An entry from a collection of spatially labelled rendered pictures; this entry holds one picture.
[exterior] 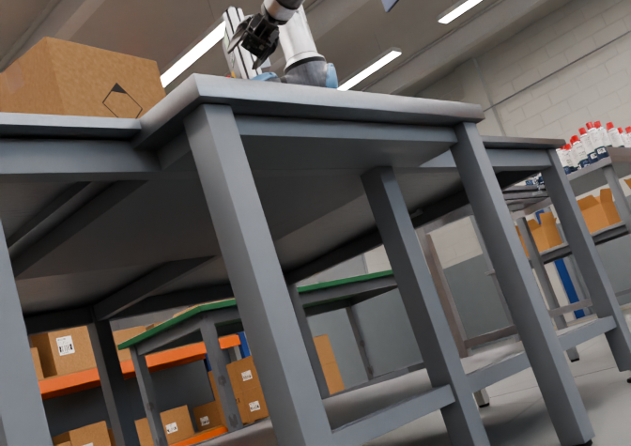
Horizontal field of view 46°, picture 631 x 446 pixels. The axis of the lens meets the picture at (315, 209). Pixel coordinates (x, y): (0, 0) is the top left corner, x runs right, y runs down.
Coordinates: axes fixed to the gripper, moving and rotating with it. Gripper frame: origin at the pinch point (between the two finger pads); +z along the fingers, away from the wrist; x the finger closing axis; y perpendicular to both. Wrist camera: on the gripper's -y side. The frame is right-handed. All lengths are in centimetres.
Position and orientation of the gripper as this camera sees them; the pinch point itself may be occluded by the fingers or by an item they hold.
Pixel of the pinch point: (243, 55)
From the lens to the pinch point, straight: 191.9
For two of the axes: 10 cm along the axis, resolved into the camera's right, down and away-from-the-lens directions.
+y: -2.8, 7.2, -6.3
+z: -5.0, 4.5, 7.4
